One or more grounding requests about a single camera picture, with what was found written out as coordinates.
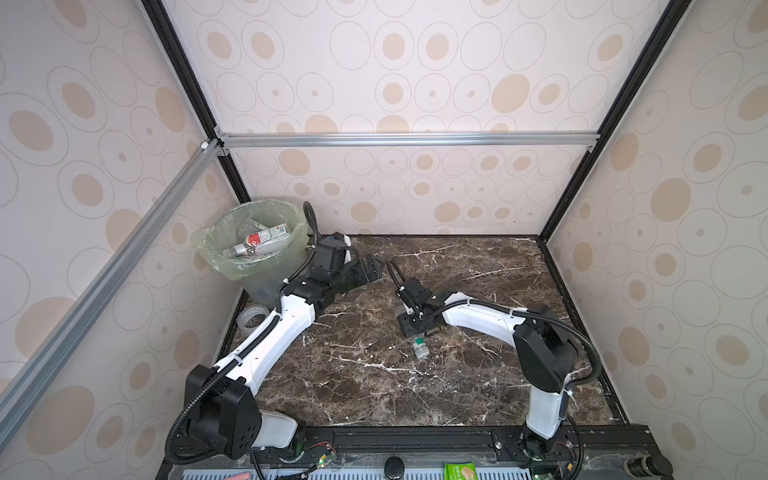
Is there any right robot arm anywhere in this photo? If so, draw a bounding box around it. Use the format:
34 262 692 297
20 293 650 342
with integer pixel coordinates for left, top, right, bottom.
396 278 579 442

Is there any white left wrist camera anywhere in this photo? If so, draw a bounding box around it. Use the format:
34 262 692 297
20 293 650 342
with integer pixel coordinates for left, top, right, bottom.
327 232 353 267

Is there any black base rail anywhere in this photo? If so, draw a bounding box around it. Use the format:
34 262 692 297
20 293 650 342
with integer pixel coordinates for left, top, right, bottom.
156 424 674 479

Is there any aluminium frame rail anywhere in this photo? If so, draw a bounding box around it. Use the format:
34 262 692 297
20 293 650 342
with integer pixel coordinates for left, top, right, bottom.
221 131 600 149
1 138 223 448

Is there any aluminium frame rail back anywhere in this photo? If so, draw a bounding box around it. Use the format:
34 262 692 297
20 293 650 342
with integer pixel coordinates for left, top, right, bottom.
221 131 600 149

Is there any black round knob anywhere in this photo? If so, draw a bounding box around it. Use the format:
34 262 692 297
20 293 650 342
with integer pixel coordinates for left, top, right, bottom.
383 456 406 480

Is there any clear bottle green neck band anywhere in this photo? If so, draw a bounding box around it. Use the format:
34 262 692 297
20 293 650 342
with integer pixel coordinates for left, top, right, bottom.
410 335 430 360

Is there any aluminium frame rail left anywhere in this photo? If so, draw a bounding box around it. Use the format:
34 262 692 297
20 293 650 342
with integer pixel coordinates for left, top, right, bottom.
1 138 223 448

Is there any green plastic bin liner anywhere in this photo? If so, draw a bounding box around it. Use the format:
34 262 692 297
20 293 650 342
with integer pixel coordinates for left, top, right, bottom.
191 197 311 283

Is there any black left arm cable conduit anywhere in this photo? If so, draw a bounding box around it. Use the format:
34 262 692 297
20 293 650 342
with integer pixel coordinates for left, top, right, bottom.
163 200 319 466

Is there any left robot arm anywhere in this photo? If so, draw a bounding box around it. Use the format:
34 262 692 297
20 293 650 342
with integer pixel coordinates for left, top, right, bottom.
165 233 382 464

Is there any clear bottle green label grey cap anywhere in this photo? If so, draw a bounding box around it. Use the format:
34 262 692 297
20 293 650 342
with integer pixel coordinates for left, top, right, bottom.
222 221 290 259

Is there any green snack packet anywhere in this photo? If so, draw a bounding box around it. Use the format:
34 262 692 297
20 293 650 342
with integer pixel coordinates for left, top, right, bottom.
444 462 479 480

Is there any grey mesh waste bin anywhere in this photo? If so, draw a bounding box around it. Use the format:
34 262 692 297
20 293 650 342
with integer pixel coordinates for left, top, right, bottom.
200 198 313 307

